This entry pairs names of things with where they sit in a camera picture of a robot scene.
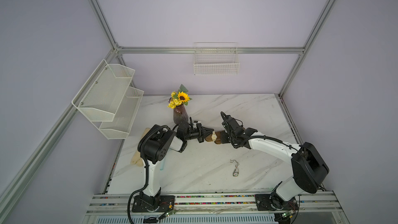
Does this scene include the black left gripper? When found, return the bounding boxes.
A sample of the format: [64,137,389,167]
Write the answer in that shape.
[184,123,214,144]

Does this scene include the wooden watch stand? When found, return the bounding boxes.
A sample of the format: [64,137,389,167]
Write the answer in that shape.
[213,131,231,145]

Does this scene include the beige wrist watch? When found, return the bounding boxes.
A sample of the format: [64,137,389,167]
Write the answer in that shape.
[211,131,218,142]

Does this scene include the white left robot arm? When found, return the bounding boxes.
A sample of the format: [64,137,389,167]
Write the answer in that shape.
[127,121,215,224]

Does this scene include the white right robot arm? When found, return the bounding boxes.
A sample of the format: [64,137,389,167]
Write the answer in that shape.
[220,112,330,211]

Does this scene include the dark purple ribbed vase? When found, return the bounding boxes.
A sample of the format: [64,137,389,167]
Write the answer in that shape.
[173,104,189,124]

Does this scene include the sunflower bouquet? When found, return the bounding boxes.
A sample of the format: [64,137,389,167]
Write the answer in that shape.
[167,84,192,109]

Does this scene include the beige wooden board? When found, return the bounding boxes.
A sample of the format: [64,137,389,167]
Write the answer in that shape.
[130,128,150,167]

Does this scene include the white two-tier mesh shelf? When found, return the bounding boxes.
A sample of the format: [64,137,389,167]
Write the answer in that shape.
[72,60,144,140]

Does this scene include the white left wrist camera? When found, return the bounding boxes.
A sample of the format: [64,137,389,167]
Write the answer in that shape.
[193,120,202,129]

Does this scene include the aluminium cage frame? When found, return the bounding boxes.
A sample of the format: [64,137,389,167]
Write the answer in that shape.
[1,0,337,223]

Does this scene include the white wire wall basket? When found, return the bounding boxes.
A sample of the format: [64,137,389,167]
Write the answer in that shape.
[193,42,240,76]

